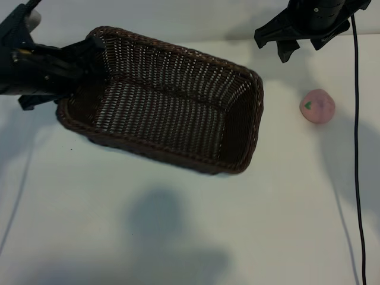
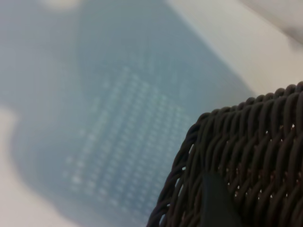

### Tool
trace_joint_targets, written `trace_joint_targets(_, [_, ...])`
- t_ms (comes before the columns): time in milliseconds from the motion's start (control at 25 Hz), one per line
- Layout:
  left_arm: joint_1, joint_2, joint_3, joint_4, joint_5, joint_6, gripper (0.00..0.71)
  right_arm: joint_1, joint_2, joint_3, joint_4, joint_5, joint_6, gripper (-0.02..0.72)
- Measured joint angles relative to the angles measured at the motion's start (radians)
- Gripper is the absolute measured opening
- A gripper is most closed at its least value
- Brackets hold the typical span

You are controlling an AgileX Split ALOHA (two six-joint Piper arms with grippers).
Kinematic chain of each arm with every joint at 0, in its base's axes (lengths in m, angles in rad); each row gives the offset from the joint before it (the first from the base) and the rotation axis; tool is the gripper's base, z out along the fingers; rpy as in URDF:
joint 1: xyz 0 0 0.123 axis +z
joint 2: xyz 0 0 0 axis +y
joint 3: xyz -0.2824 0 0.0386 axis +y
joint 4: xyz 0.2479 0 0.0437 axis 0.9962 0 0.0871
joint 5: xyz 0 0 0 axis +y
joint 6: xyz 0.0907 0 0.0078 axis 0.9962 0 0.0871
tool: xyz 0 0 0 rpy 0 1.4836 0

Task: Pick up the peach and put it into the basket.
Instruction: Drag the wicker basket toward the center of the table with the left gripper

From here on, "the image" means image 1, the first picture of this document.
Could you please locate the dark brown wicker basket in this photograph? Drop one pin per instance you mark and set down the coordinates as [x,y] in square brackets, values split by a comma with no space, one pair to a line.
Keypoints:
[178,112]

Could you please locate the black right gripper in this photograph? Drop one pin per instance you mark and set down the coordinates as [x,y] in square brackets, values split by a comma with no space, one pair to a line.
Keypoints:
[320,15]

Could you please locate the pink peach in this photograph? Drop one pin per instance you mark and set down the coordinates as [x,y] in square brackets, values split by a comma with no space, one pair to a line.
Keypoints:
[318,106]

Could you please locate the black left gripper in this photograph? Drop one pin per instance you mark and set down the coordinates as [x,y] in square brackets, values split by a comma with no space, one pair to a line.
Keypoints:
[23,71]

